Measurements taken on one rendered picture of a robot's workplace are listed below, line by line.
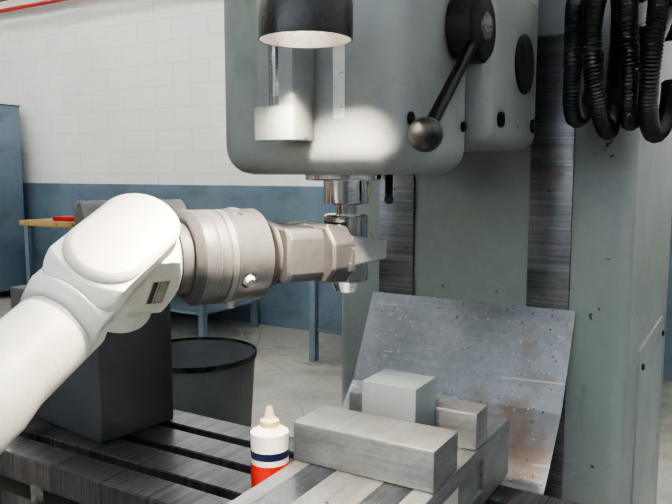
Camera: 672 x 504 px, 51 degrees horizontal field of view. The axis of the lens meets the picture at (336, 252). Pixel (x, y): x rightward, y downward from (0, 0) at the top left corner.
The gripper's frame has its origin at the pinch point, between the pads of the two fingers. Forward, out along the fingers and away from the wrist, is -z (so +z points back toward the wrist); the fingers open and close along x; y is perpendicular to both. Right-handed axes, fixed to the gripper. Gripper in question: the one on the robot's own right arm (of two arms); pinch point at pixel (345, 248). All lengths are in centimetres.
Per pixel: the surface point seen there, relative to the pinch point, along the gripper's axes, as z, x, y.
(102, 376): 17.3, 30.0, 18.5
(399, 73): 2.8, -11.9, -16.4
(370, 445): 4.5, -10.6, 17.1
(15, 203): -95, 739, 24
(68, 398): 20.1, 36.8, 22.8
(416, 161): -0.9, -10.0, -9.0
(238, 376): -70, 167, 66
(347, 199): 1.3, -2.0, -5.2
